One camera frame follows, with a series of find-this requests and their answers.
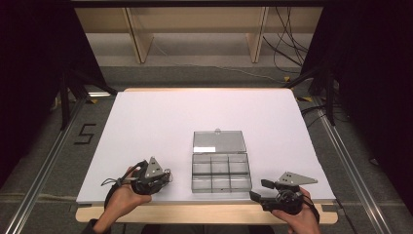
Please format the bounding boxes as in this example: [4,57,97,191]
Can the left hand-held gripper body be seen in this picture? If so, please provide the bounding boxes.
[131,156,164,196]

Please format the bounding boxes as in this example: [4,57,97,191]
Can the person's left hand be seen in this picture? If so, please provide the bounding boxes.
[103,167,153,225]

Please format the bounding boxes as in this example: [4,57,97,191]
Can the thin white floor cable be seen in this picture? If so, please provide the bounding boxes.
[151,41,287,84]

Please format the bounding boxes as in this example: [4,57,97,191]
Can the dark curtain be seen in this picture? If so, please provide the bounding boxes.
[301,0,413,216]
[0,0,107,190]

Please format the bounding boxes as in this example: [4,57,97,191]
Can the aluminium floor rail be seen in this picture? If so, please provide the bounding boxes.
[3,97,88,234]
[312,97,388,234]

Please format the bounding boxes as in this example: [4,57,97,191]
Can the person's right hand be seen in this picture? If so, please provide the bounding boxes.
[271,187,321,234]

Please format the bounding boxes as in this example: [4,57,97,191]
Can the clear plastic compartment box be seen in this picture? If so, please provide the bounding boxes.
[190,128,253,194]

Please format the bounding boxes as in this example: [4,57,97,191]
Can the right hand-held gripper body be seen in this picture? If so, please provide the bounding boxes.
[259,171,319,215]

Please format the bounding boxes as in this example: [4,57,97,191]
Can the bundle of black cables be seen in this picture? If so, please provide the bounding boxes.
[262,6,310,75]

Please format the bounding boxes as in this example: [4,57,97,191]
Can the black metal stand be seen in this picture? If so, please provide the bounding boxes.
[57,67,119,132]
[283,63,338,127]

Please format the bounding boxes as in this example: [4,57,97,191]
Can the wooden shelf unit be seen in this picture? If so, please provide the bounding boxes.
[74,6,324,64]

